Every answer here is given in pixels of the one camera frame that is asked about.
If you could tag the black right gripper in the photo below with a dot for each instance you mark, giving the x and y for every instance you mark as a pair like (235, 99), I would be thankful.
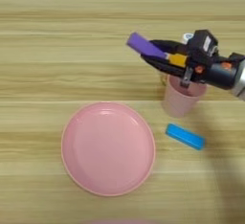
(217, 73)

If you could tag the purple rectangular block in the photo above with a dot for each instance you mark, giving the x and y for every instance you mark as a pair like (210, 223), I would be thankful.
(145, 45)

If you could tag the orange juice bottle white cap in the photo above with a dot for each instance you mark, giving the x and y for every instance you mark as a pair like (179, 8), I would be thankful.
(177, 60)

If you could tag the pink round plate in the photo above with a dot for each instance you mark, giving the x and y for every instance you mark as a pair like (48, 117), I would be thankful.
(105, 151)

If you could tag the small black box white label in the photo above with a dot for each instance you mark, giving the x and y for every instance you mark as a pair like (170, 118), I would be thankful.
(203, 42)

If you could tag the blue rectangular block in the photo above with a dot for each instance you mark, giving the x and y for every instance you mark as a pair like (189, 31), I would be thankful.
(185, 136)

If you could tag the pink plastic cup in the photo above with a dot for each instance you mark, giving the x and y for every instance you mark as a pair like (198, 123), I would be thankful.
(178, 101)

